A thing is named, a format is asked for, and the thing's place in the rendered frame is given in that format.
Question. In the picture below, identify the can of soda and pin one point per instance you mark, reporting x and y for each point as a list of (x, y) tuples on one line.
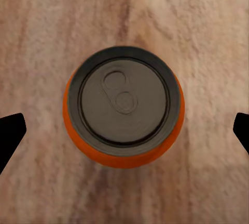
[(123, 107)]

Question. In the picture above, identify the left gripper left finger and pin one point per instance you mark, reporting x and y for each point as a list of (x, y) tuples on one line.
[(12, 130)]

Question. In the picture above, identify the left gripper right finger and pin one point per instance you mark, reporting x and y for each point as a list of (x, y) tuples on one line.
[(241, 129)]

